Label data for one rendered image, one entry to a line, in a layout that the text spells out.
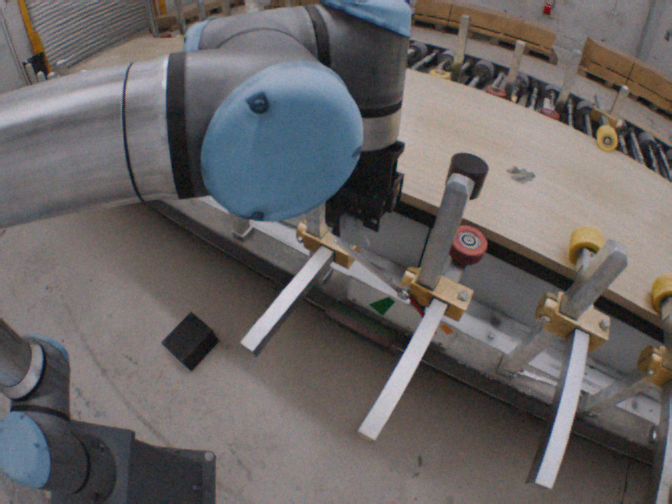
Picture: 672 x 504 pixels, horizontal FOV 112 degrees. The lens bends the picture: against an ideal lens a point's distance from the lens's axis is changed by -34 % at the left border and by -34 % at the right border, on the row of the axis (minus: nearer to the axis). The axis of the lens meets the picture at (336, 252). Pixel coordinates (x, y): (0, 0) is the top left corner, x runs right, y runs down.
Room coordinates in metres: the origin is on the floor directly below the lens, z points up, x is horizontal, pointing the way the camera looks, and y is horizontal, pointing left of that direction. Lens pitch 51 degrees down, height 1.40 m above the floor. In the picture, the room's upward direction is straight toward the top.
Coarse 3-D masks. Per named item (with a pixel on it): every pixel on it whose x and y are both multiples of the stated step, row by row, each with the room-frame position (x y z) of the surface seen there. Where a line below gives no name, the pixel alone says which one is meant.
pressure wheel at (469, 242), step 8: (464, 232) 0.45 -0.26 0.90; (472, 232) 0.45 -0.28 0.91; (480, 232) 0.45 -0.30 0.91; (456, 240) 0.43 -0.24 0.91; (464, 240) 0.43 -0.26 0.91; (472, 240) 0.43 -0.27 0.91; (480, 240) 0.43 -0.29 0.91; (456, 248) 0.41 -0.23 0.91; (464, 248) 0.41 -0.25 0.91; (472, 248) 0.41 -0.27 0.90; (480, 248) 0.41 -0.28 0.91; (456, 256) 0.41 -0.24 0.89; (464, 256) 0.40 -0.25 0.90; (472, 256) 0.39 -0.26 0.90; (480, 256) 0.40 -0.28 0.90; (464, 264) 0.39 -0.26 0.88; (472, 264) 0.39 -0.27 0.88
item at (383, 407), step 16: (448, 272) 0.39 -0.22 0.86; (432, 304) 0.31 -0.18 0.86; (432, 320) 0.28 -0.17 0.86; (416, 336) 0.25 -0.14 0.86; (416, 352) 0.22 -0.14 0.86; (400, 368) 0.19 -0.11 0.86; (400, 384) 0.16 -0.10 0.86; (384, 400) 0.14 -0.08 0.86; (368, 416) 0.11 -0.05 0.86; (384, 416) 0.11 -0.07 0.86; (368, 432) 0.09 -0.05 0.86
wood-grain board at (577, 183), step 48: (144, 48) 2.10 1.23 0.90; (432, 96) 1.10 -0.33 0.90; (480, 96) 1.15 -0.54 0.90; (432, 144) 0.78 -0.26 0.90; (480, 144) 0.80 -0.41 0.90; (528, 144) 0.83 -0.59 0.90; (576, 144) 0.88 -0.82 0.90; (432, 192) 0.58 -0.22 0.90; (528, 192) 0.60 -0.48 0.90; (576, 192) 0.62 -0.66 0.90; (624, 192) 0.64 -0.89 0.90; (528, 240) 0.44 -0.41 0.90; (624, 240) 0.44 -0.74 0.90; (624, 288) 0.30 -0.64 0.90
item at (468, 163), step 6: (456, 156) 0.42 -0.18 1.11; (462, 156) 0.42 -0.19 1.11; (468, 156) 0.42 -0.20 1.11; (474, 156) 0.42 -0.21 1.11; (456, 162) 0.40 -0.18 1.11; (462, 162) 0.40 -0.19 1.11; (468, 162) 0.40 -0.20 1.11; (474, 162) 0.41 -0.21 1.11; (480, 162) 0.41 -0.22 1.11; (462, 168) 0.39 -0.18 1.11; (468, 168) 0.39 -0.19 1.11; (474, 168) 0.39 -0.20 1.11; (480, 168) 0.39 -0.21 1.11; (486, 168) 0.39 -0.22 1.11; (474, 174) 0.38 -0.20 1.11; (480, 174) 0.38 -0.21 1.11
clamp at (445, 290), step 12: (408, 276) 0.37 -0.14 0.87; (420, 288) 0.34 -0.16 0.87; (444, 288) 0.34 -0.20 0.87; (456, 288) 0.34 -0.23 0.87; (468, 288) 0.34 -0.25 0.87; (420, 300) 0.34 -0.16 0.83; (444, 300) 0.32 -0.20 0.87; (456, 300) 0.31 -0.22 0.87; (468, 300) 0.31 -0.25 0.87; (444, 312) 0.31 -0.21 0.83; (456, 312) 0.30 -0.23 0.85
